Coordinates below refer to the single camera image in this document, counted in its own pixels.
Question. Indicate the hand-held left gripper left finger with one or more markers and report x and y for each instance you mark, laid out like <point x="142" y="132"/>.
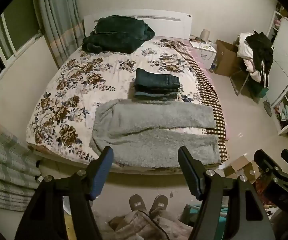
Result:
<point x="101" y="173"/>

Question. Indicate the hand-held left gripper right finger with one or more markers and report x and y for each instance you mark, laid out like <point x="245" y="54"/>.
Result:
<point x="191" y="177"/>

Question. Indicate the grey fluffy pants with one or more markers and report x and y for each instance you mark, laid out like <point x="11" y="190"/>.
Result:
<point x="156" y="132"/>

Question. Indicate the person's legs in fuzzy pants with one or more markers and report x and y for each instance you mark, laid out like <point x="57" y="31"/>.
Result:
<point x="139" y="226"/>

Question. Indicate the stack of folded dark pants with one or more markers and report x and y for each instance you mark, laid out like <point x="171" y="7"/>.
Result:
<point x="156" y="83"/>

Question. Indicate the small open cardboard box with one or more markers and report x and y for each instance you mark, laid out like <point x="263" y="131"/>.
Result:
<point x="241" y="167"/>

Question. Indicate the teal stool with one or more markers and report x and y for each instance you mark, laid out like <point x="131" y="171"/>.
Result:
<point x="220" y="208"/>

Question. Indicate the grey floor slipper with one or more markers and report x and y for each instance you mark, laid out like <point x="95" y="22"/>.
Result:
<point x="267" y="108"/>

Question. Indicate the floral bedsheet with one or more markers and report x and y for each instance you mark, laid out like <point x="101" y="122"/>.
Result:
<point x="76" y="92"/>

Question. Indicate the metal folding chair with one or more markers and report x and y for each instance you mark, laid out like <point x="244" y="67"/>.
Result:
<point x="241" y="80"/>

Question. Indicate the brown checkered blanket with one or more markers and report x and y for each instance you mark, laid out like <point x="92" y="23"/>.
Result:
<point x="208" y="90"/>

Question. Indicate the plaid curtain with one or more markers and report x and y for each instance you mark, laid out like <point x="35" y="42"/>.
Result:
<point x="6" y="165"/>

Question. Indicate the white wardrobe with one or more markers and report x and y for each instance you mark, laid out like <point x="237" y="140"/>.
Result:
<point x="286" y="62"/>

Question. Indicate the large cardboard box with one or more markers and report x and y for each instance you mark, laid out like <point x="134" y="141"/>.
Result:
<point x="226" y="57"/>

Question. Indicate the black garment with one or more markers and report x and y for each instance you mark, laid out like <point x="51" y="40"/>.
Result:
<point x="261" y="47"/>

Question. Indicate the pile of white clothes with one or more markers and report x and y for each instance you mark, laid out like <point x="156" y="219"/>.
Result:
<point x="243" y="47"/>

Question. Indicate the white nightstand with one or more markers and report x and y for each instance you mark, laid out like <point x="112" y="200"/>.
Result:
<point x="206" y="52"/>

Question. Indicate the dark green blanket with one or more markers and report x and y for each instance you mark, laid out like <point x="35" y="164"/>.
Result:
<point x="119" y="33"/>

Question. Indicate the white cylindrical lamp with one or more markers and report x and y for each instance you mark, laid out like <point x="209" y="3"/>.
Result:
<point x="205" y="35"/>

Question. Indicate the white bed headboard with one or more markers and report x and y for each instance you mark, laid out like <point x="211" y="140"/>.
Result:
<point x="173" y="25"/>

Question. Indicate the grey-green curtain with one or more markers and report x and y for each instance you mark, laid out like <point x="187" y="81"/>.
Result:
<point x="56" y="17"/>

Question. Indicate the window with metal bars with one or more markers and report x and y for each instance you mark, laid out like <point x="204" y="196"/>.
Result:
<point x="1" y="45"/>

